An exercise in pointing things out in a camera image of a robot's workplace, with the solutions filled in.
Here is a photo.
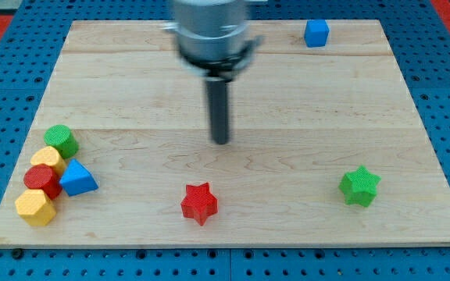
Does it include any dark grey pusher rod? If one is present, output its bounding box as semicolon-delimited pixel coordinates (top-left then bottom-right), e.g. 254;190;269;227
205;77;230;144

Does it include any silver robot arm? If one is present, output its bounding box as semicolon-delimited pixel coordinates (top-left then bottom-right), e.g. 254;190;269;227
166;0;263;144

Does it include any red star block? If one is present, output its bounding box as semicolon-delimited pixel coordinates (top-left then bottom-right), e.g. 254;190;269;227
180;182;218;226

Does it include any green star block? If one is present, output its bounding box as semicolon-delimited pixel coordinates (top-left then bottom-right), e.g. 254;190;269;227
338;165;381;208

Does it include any blue cube block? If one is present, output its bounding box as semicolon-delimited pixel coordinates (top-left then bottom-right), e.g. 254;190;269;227
304;20;330;48

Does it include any wooden board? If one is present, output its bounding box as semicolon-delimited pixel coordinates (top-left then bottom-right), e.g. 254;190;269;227
0;20;450;249

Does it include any green cylinder block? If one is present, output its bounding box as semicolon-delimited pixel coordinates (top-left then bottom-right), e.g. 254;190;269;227
44;124;79;158

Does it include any blue triangle block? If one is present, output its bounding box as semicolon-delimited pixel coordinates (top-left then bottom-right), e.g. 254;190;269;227
59;158;98;197

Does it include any yellow heart block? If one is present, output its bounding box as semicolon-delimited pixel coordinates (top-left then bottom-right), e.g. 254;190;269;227
30;146;66;176

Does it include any red cylinder block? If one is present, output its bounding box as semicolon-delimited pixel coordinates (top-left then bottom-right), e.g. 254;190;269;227
23;164;63;200

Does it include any yellow hexagon block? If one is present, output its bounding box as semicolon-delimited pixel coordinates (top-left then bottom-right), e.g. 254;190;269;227
15;189;57;226

